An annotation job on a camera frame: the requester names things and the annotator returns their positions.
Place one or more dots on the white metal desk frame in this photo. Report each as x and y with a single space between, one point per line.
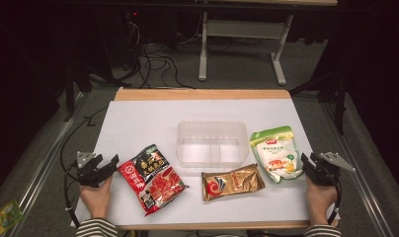
243 29

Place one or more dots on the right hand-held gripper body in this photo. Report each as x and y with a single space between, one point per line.
324 174

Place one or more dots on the clear plastic container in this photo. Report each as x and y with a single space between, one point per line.
211 144

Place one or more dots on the gold brown packet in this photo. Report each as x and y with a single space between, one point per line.
232 182

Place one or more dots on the metal floor rail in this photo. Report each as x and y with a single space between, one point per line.
359 171
42 164

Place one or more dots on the dark computer case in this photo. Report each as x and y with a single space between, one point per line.
121 36

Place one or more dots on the person's right hand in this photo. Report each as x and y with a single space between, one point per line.
319 200

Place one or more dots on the person's left hand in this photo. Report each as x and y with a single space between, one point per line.
96 199

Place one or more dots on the black metal stand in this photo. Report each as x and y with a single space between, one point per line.
339 98
69 95

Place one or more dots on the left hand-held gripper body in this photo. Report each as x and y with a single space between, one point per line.
89 176

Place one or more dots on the wooden table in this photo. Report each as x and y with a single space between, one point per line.
200 94

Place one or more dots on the green and white packet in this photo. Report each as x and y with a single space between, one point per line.
276 154

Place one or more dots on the red and black seasoning packet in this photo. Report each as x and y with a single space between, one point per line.
153 179

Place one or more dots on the green yellow packet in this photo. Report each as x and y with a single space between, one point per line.
5 218

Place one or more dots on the white table sheet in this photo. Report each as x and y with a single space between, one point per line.
148 121

